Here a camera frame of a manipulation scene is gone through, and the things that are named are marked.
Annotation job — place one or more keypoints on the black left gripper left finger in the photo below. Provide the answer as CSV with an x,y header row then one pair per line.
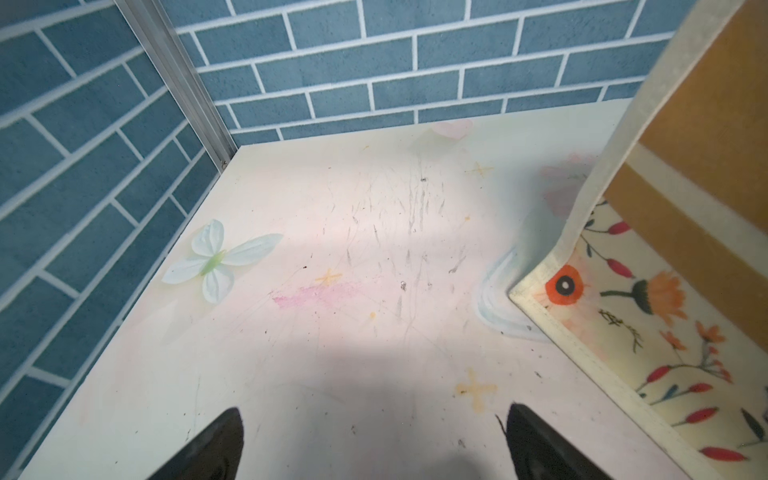
x,y
215,453

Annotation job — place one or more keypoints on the cream floral tote bag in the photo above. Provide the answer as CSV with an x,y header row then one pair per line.
x,y
657,285

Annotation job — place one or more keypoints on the white fabric flower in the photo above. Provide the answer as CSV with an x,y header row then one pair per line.
x,y
213,264

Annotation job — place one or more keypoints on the aluminium corner post left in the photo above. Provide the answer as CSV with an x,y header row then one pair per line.
x,y
152,27

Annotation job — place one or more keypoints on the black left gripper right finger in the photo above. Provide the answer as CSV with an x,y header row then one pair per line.
x,y
538,451

